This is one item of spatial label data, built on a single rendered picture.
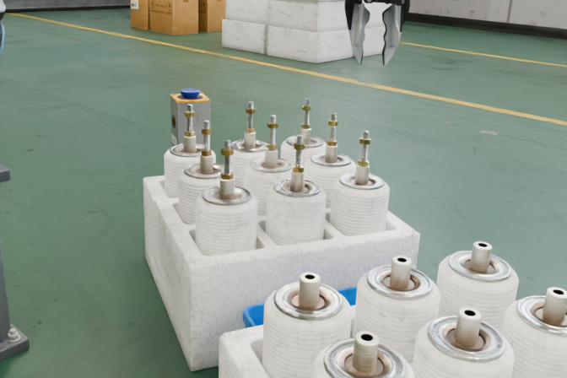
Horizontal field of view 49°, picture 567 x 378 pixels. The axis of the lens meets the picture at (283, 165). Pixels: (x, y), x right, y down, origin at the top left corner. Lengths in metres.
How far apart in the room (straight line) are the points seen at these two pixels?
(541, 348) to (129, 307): 0.72
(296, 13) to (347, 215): 2.86
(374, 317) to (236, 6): 3.57
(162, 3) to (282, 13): 1.29
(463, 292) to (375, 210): 0.29
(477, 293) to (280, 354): 0.25
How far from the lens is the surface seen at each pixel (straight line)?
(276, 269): 0.95
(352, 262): 1.01
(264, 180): 1.06
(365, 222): 1.03
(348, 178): 1.05
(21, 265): 1.35
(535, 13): 6.22
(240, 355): 0.73
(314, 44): 3.73
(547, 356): 0.71
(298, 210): 0.96
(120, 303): 1.18
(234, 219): 0.92
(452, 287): 0.79
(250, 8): 4.09
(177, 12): 4.81
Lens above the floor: 0.61
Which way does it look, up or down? 19 degrees down
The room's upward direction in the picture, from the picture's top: 3 degrees clockwise
